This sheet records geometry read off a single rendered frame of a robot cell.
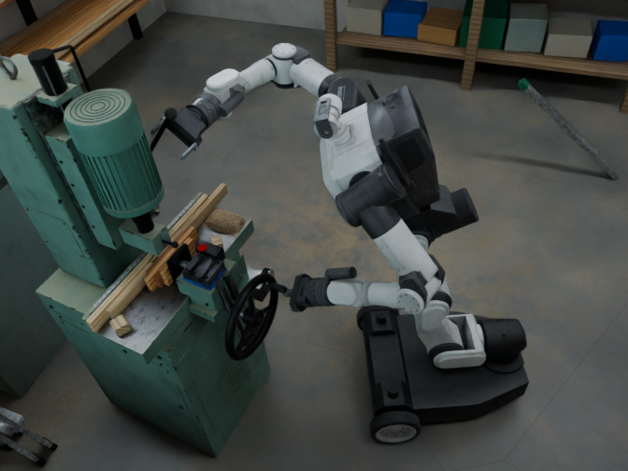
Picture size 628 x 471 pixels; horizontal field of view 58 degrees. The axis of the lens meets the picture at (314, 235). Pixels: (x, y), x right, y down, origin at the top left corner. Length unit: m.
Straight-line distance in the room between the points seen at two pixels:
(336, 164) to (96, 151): 0.60
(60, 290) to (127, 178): 0.68
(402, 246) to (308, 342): 1.39
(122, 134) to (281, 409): 1.48
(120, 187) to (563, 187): 2.66
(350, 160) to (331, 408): 1.34
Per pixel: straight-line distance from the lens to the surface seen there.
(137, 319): 1.79
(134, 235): 1.79
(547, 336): 2.84
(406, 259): 1.39
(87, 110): 1.53
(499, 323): 2.38
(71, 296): 2.07
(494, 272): 3.02
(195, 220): 1.96
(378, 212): 1.36
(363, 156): 1.46
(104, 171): 1.54
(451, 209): 1.72
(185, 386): 1.99
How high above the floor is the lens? 2.26
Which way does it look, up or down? 46 degrees down
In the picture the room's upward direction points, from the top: 5 degrees counter-clockwise
